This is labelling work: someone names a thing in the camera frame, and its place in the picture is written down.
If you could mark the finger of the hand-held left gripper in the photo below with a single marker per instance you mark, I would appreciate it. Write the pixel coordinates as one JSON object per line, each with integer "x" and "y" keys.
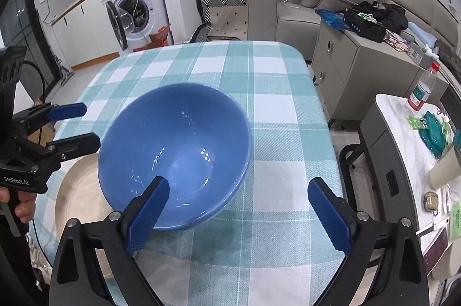
{"x": 68, "y": 111}
{"x": 81, "y": 143}

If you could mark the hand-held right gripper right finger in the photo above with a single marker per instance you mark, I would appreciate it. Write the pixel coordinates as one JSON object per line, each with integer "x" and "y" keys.
{"x": 331, "y": 216}

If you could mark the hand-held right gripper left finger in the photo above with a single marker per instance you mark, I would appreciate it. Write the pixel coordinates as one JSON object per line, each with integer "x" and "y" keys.
{"x": 147, "y": 216}

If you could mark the large cream plate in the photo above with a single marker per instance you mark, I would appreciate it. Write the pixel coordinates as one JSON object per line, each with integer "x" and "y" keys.
{"x": 74, "y": 201}

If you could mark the blue bowl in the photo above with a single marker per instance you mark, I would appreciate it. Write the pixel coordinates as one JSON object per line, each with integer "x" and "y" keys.
{"x": 176, "y": 147}

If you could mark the person's left hand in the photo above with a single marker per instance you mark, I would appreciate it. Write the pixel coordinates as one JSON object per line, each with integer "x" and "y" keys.
{"x": 25, "y": 208}

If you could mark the floor mop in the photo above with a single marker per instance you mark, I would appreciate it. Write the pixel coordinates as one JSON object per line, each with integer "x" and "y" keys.
{"x": 65, "y": 70}

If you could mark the white kitchen cabinets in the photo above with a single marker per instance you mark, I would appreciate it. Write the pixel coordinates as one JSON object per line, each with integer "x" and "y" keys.
{"x": 83, "y": 32}

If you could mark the white side table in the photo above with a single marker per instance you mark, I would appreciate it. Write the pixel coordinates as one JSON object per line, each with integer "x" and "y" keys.
{"x": 396, "y": 147}

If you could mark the black glass door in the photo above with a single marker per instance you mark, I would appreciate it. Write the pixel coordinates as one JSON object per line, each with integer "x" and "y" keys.
{"x": 25, "y": 24}

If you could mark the person's dark clothing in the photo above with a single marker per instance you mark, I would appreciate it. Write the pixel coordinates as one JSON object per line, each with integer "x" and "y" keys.
{"x": 14, "y": 273}

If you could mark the beige earbud case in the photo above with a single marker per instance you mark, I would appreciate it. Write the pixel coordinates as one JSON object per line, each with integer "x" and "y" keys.
{"x": 430, "y": 201}

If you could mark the teal checked tablecloth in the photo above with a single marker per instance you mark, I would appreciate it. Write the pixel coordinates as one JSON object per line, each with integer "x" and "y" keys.
{"x": 273, "y": 133}

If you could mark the red cardboard box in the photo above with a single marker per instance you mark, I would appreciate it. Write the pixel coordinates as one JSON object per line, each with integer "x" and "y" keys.
{"x": 162, "y": 35}

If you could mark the white washing machine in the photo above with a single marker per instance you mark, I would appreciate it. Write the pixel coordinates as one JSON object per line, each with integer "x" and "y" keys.
{"x": 144, "y": 14}

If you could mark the cream cup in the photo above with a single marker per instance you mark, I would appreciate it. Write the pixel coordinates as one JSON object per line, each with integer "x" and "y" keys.
{"x": 446, "y": 170}

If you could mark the green label packet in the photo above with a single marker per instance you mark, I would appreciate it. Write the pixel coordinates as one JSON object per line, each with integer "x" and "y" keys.
{"x": 455, "y": 219}

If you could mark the small green packet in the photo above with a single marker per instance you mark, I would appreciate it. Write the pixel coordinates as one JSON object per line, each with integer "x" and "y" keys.
{"x": 417, "y": 122}

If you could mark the grey nightstand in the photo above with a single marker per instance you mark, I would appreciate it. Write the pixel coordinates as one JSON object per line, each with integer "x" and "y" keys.
{"x": 345, "y": 75}

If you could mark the clear water bottle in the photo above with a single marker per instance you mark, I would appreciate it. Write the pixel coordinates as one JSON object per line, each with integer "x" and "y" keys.
{"x": 421, "y": 89}

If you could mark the tissue box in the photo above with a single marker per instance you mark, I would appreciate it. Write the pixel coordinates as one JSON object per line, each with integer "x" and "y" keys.
{"x": 421, "y": 55}

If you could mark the black white patterned rug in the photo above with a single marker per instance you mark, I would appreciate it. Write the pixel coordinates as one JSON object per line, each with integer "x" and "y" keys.
{"x": 227, "y": 17}

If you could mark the pink magazine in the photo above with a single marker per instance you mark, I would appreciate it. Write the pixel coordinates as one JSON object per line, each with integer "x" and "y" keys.
{"x": 396, "y": 42}

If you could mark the black storage box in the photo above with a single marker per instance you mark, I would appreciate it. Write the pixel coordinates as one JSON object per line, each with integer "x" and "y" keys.
{"x": 363, "y": 26}

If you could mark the blue plastic packet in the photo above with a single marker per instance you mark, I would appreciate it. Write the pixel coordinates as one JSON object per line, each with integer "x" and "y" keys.
{"x": 331, "y": 19}

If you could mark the grey sofa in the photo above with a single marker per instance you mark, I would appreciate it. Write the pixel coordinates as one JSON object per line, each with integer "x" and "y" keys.
{"x": 288, "y": 21}

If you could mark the light blue towel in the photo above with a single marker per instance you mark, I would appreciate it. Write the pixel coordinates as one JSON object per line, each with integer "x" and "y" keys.
{"x": 421, "y": 32}

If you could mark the black jacket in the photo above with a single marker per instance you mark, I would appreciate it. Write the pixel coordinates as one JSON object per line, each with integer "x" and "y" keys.
{"x": 392, "y": 15}

